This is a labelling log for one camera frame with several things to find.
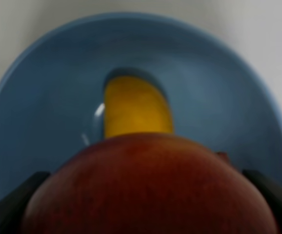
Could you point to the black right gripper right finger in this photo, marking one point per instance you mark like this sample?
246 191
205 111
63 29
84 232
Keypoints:
271 191

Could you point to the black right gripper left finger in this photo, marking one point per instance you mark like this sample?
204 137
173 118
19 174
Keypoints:
13 205

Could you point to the red peach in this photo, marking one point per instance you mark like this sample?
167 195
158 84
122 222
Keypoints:
147 184

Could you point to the yellow mango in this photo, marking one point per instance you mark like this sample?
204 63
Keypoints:
134 105

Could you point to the blue bowl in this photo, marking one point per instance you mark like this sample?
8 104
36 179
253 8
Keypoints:
52 105

